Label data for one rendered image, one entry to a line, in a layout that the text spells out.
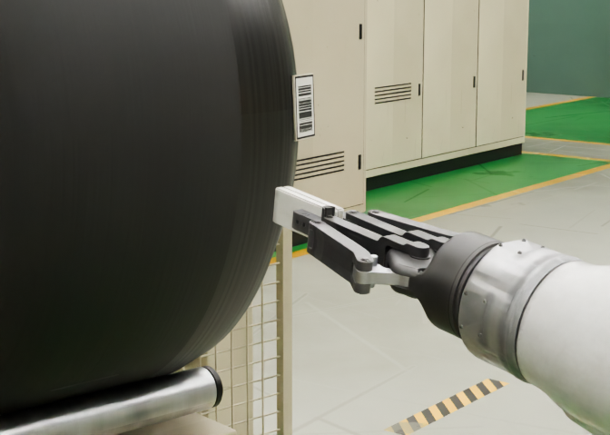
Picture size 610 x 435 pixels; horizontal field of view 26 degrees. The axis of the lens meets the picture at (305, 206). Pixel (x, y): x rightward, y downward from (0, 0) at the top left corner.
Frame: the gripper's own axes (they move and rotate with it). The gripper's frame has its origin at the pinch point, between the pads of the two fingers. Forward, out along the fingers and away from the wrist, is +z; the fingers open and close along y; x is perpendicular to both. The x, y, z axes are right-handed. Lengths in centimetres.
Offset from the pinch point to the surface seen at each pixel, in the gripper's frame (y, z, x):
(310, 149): -336, 373, 120
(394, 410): -199, 173, 138
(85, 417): 6.4, 21.6, 25.6
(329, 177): -350, 373, 136
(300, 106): -9.8, 13.1, -5.4
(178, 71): 4.5, 12.8, -9.5
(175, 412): -4.0, 21.3, 27.6
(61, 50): 14.7, 14.7, -11.4
